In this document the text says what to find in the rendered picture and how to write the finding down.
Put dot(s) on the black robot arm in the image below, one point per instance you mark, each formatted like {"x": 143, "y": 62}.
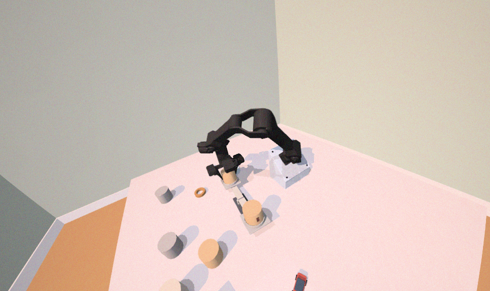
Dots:
{"x": 264, "y": 126}

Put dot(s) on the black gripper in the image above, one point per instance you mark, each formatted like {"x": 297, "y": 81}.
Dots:
{"x": 213, "y": 170}

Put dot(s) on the grey cylinder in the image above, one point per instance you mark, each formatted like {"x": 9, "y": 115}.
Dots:
{"x": 163, "y": 194}
{"x": 170, "y": 245}

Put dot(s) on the orange ring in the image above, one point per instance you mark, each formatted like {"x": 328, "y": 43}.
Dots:
{"x": 201, "y": 194}

